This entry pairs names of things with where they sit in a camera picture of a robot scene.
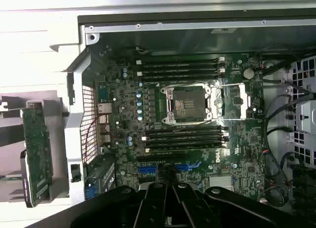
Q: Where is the green motherboard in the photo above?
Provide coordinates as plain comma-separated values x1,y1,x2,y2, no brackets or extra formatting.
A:
95,52,267,209

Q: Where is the CPU socket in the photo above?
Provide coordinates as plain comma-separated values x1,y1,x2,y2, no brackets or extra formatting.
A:
159,85,215,124

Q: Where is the wire locking lever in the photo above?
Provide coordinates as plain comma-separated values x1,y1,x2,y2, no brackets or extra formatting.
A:
212,117,249,122
217,83,247,88

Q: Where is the long black expansion slot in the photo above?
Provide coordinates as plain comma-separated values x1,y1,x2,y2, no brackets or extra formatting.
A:
136,153,188,161

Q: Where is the red and black twisted wire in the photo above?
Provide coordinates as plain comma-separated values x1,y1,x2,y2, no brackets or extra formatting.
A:
82,114,109,164

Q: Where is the blue slot retainer clip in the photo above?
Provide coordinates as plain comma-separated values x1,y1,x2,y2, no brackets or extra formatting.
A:
85,185,96,199

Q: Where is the black looped cable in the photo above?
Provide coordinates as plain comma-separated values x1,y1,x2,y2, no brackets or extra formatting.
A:
263,94,293,154

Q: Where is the teal rear port block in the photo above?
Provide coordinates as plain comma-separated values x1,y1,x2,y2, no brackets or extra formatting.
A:
97,82,110,103

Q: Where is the grey parts rack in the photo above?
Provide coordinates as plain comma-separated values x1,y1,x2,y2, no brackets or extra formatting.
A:
0,89,71,204

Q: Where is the grey open PC case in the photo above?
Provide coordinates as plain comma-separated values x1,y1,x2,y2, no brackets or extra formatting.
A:
49,13,316,228

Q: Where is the metal drive cage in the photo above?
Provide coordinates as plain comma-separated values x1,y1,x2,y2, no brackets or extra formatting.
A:
283,56,316,169

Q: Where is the silver socket cover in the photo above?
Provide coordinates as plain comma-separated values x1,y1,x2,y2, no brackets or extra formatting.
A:
209,83,250,120

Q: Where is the blue expansion slot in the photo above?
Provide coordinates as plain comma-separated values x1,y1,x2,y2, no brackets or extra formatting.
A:
137,165,199,176

